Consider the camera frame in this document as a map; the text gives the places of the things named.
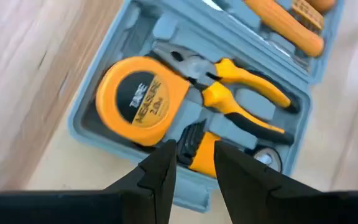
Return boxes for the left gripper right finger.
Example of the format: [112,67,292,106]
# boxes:
[213,141,323,224]

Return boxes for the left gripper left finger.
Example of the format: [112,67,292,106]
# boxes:
[104,139,177,224]

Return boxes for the hex key set yellow holder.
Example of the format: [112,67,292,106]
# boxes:
[175,119,223,179]

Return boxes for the yellow tape measure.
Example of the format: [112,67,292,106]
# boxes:
[94,55,191,147]

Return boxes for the yellow black pliers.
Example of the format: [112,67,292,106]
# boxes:
[152,41,301,146]

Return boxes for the hammer with orange handle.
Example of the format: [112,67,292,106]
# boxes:
[243,0,325,58]

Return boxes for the small black tape roll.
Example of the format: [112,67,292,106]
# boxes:
[246,145,284,174]

